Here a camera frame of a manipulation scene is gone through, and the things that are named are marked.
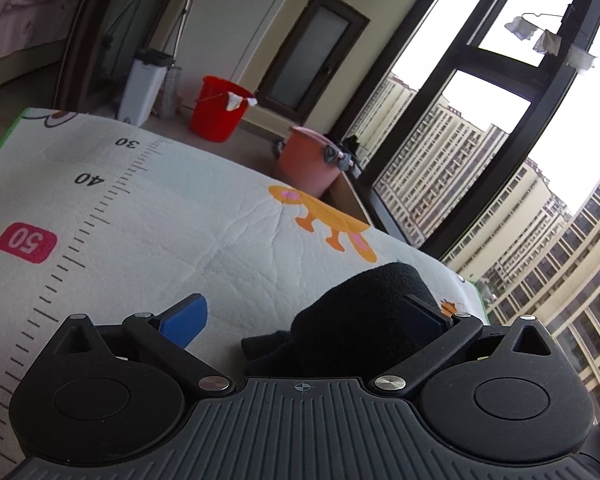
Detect black fleece garment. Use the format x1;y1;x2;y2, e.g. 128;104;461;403
242;262;440;380

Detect cartoon printed play mat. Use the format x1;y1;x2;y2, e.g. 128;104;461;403
0;108;484;479

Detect grey cloths on tub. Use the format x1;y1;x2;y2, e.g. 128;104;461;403
323;145;353;171

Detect red plastic bucket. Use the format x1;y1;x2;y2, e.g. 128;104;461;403
188;76;257;143

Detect pink plastic tub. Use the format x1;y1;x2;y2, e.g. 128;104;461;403
273;126;345;198

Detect white cloth on bucket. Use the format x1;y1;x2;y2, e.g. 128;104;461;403
225;92;258;112

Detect white bin with black lid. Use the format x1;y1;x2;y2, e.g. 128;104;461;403
117;48;174;127

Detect dark framed frosted window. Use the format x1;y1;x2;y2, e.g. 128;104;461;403
257;0;370;124

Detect white cloths on hanger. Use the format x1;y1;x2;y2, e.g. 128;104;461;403
504;12;597;73

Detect mop with metal handle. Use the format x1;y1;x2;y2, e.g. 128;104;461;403
157;0;204;120

